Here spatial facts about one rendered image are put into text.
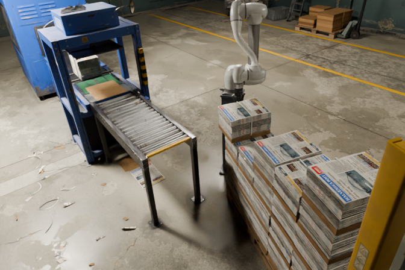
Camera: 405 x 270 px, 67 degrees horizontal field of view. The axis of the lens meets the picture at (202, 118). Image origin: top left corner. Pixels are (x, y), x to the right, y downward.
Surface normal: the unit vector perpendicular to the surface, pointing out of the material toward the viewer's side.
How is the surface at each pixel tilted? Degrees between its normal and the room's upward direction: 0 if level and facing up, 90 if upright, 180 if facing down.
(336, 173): 1
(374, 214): 90
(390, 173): 90
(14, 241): 0
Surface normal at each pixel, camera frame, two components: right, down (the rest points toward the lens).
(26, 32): 0.59, 0.39
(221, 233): -0.05, -0.86
